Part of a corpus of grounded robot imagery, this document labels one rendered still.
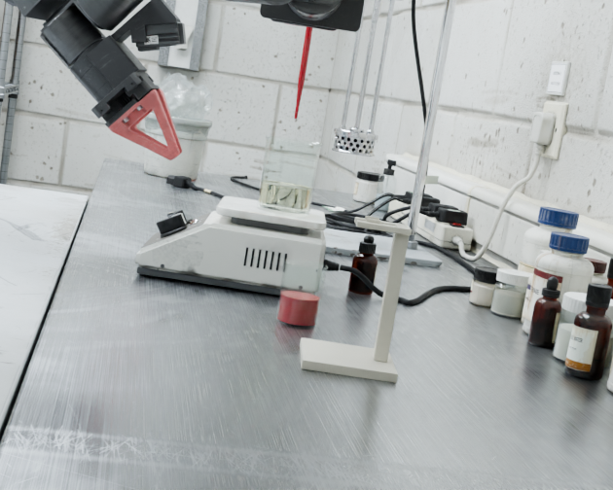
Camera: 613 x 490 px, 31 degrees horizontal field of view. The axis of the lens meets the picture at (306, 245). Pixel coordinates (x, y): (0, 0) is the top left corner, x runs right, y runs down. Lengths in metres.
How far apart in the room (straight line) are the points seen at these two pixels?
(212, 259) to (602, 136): 0.63
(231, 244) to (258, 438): 0.48
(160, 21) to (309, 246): 0.31
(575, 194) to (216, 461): 1.02
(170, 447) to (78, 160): 3.00
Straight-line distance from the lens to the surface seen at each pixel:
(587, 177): 1.57
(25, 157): 3.66
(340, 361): 0.92
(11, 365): 0.81
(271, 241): 1.16
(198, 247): 1.17
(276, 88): 3.66
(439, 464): 0.73
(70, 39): 1.27
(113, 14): 1.26
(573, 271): 1.20
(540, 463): 0.78
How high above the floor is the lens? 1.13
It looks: 8 degrees down
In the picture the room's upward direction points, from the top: 9 degrees clockwise
